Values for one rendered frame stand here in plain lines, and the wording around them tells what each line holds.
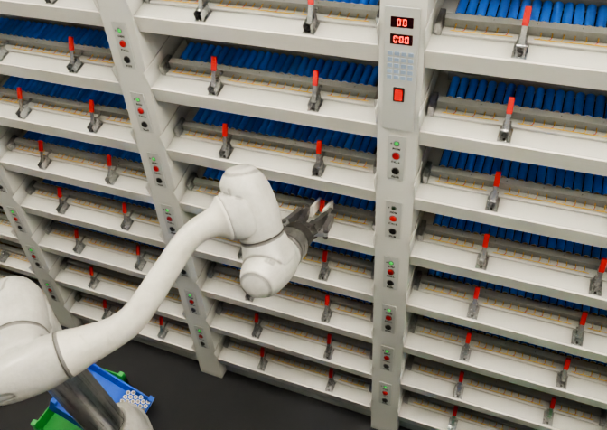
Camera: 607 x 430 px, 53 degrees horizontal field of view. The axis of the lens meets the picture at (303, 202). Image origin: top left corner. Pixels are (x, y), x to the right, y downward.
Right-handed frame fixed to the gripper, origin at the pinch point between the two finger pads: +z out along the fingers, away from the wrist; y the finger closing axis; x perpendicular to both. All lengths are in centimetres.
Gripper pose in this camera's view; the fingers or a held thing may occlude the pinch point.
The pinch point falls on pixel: (322, 208)
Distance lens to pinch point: 165.1
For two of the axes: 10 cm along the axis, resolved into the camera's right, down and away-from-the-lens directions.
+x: 0.4, -9.0, -4.4
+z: 3.8, -4.0, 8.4
